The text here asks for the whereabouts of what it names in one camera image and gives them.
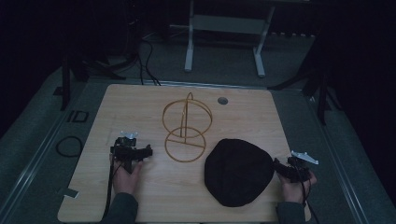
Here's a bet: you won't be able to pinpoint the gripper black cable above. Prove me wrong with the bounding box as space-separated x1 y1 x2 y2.
292 158 321 224
102 158 124 221

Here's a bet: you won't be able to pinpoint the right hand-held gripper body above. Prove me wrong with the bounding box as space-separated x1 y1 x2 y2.
278 150 319 184

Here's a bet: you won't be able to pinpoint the person's right hand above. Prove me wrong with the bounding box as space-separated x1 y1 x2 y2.
276 170 318 205

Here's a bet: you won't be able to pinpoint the gold wire hat stand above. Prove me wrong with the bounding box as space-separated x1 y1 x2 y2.
162 91 214 163

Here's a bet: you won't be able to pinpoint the white metal table frame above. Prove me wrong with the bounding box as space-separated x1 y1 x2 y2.
183 0 312 78

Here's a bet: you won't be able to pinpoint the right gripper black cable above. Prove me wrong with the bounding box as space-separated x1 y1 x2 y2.
292 158 321 224

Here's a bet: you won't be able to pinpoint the black tripod stand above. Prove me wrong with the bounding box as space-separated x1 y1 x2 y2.
267 31 344 126
59 0 148 112

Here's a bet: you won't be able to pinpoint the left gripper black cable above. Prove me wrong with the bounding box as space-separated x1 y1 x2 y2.
102 158 124 221

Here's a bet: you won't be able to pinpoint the person's left hand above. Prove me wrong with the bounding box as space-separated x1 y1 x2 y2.
109 154 144 196

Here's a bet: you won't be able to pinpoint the black hat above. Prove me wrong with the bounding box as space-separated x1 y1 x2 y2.
204 138 276 208

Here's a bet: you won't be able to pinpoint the black floor cables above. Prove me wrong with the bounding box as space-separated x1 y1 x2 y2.
136 36 163 87

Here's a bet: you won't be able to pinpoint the coiled black cable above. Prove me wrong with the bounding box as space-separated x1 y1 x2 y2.
55 135 84 158

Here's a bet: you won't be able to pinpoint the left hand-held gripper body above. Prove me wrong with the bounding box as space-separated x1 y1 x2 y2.
109 131 148 175

